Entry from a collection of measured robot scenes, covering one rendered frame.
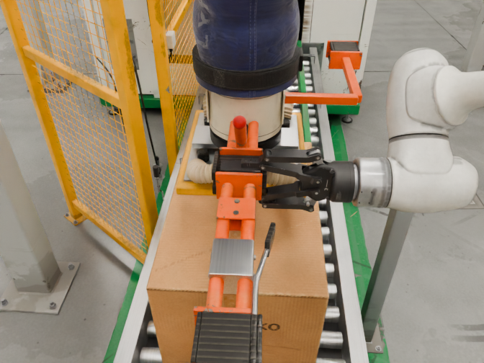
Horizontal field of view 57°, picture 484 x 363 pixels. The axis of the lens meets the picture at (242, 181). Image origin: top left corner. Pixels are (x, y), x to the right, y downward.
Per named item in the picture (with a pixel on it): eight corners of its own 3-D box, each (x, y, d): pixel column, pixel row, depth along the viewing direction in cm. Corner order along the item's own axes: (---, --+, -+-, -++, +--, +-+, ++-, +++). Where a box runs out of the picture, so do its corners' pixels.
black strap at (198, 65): (200, 45, 104) (199, 28, 102) (299, 47, 103) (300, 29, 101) (186, 90, 87) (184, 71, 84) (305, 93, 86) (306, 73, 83)
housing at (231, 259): (212, 256, 70) (211, 237, 67) (256, 258, 69) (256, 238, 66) (207, 293, 64) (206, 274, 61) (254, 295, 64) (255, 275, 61)
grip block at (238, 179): (216, 171, 87) (214, 146, 83) (266, 172, 87) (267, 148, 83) (212, 199, 80) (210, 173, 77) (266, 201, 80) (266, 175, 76)
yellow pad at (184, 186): (196, 115, 123) (194, 99, 120) (232, 116, 123) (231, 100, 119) (176, 195, 97) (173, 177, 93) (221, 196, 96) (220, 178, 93)
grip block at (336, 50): (325, 56, 128) (327, 39, 125) (355, 57, 128) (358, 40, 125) (328, 69, 122) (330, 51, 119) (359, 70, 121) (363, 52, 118)
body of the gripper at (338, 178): (359, 176, 74) (303, 174, 74) (351, 213, 79) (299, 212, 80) (352, 150, 80) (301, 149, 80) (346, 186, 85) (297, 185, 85)
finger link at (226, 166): (260, 174, 77) (260, 171, 77) (220, 173, 78) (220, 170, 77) (260, 164, 80) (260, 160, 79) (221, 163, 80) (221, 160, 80)
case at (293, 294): (195, 225, 168) (187, 137, 143) (301, 230, 167) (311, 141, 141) (165, 379, 122) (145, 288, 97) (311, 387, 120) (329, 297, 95)
